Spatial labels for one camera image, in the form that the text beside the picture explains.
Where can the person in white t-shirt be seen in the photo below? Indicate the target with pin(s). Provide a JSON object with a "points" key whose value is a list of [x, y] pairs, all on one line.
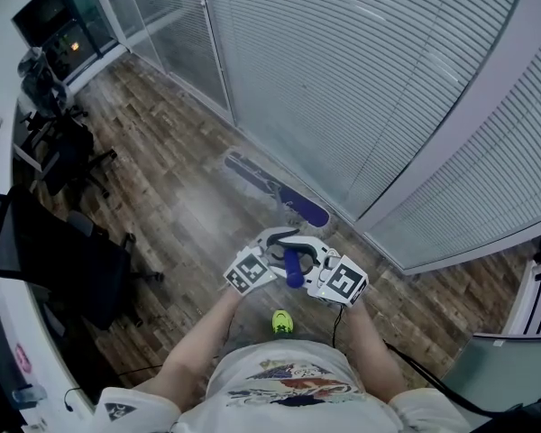
{"points": [[293, 386]]}

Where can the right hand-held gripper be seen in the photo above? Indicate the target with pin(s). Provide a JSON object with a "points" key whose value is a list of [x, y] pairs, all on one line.
{"points": [[342, 280]]}

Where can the pink desk object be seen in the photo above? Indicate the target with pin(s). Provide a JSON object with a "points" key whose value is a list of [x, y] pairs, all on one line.
{"points": [[22, 356]]}

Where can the grey jacket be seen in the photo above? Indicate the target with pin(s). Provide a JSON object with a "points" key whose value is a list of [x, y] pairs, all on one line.
{"points": [[40, 84]]}

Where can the tall black office chair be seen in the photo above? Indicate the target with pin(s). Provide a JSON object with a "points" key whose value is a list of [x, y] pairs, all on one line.
{"points": [[67, 151]]}

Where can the neon yellow shoe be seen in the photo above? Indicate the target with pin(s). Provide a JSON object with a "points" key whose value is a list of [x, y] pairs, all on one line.
{"points": [[282, 322]]}

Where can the black mesh office chair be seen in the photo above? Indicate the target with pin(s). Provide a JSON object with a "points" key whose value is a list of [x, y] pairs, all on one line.
{"points": [[63, 260]]}

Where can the person's left forearm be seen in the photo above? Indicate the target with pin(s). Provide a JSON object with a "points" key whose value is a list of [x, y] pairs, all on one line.
{"points": [[194, 354]]}

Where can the narrow white venetian blind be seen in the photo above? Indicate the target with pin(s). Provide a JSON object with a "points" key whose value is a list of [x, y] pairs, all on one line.
{"points": [[478, 174]]}

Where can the clear plastic bottle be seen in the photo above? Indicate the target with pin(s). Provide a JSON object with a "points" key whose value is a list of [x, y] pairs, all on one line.
{"points": [[29, 395]]}

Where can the long white desk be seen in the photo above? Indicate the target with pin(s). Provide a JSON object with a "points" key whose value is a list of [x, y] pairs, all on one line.
{"points": [[49, 368]]}

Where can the dark glass door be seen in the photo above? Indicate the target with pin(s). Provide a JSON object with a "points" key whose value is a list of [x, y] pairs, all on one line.
{"points": [[58, 25]]}

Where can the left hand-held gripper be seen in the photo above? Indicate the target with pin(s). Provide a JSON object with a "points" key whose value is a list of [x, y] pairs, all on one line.
{"points": [[250, 272]]}

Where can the person's right forearm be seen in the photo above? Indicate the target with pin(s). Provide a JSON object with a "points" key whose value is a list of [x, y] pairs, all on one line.
{"points": [[374, 350]]}

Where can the wide white venetian blind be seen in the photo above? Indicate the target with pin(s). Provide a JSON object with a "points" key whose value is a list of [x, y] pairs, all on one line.
{"points": [[342, 84]]}

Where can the frosted glass board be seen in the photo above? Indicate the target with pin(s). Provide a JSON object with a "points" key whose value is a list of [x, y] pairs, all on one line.
{"points": [[509, 377]]}

